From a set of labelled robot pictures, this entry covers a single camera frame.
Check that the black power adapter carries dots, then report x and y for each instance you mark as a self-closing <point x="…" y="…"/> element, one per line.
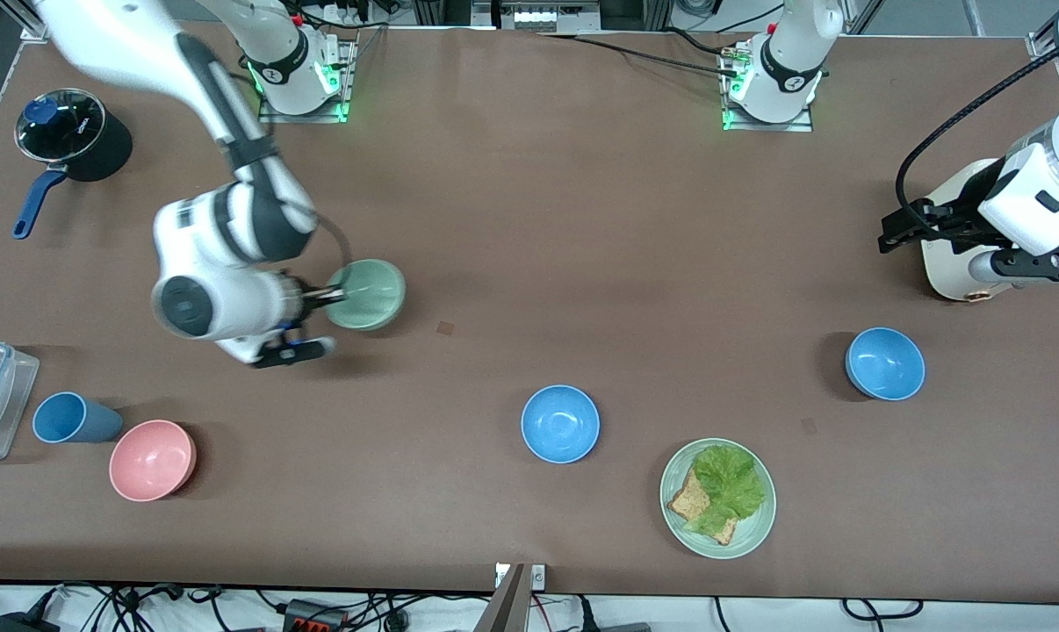
<point x="20" y="625"/>

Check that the white bracket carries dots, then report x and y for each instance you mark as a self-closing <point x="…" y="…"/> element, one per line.
<point x="538" y="576"/>

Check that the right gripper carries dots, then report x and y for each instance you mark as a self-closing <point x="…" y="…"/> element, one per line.
<point x="305" y="303"/>

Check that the blue bowl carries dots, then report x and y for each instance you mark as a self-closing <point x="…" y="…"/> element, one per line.
<point x="885" y="364"/>
<point x="560" y="424"/>

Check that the green lettuce leaf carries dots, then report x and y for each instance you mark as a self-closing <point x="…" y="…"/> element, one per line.
<point x="731" y="483"/>

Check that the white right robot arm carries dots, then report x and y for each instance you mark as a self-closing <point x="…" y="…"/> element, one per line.
<point x="108" y="35"/>

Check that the blue plastic cup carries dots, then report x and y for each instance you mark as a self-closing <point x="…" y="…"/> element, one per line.
<point x="64" y="419"/>

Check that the white power strip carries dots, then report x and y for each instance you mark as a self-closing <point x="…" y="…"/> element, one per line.
<point x="345" y="13"/>

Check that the clear plastic container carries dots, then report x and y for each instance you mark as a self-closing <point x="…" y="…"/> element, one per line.
<point x="7" y="386"/>

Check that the pink bowl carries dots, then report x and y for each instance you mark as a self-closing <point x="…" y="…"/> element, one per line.
<point x="152" y="461"/>

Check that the toasted bread slice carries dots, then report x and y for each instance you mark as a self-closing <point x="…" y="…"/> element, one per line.
<point x="689" y="500"/>

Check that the glass lid blue knob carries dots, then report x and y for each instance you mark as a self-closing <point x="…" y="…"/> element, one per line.
<point x="64" y="127"/>

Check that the white toaster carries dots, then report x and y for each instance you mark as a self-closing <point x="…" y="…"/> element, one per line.
<point x="947" y="272"/>

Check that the black red power strip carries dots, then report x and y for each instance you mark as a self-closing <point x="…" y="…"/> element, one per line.
<point x="314" y="619"/>

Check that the green plate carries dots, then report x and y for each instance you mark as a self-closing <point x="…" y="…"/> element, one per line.
<point x="749" y="527"/>

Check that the grey metal bar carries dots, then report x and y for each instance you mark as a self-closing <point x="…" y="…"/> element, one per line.
<point x="507" y="606"/>

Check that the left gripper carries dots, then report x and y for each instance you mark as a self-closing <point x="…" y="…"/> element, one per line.
<point x="953" y="219"/>

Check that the green bowl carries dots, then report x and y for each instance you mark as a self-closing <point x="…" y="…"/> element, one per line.
<point x="376" y="294"/>

